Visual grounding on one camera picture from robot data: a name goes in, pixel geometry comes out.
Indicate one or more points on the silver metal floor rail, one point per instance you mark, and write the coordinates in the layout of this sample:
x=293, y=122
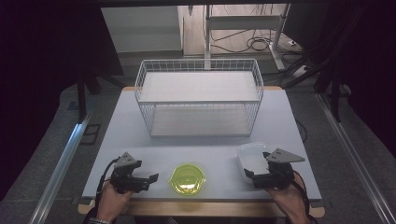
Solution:
x=59, y=169
x=351, y=146

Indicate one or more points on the white metal desk frame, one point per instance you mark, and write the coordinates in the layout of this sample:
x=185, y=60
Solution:
x=243, y=23

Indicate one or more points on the person's right hand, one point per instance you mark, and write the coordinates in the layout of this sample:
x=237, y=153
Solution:
x=288, y=199

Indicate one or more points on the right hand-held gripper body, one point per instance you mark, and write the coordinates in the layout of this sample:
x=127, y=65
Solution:
x=278, y=172

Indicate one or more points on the white power strip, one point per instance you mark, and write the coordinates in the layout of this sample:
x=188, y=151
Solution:
x=300, y=71

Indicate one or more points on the white cabinet panel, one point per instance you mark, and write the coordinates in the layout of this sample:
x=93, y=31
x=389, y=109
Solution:
x=141, y=29

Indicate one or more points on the green plastic bowl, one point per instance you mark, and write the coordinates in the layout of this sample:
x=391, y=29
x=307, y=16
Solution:
x=187, y=179

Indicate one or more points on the white square bowl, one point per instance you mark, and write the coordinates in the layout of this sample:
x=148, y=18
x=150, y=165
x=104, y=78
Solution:
x=252, y=160

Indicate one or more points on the black metal stand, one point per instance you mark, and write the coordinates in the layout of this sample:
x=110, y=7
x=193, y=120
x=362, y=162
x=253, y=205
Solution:
x=335, y=93
x=81, y=93

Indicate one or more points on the person's left hand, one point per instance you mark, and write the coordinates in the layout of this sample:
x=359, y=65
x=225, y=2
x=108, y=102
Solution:
x=111, y=202

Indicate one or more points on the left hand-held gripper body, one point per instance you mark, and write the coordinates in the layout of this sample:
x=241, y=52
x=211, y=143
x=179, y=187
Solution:
x=124, y=177

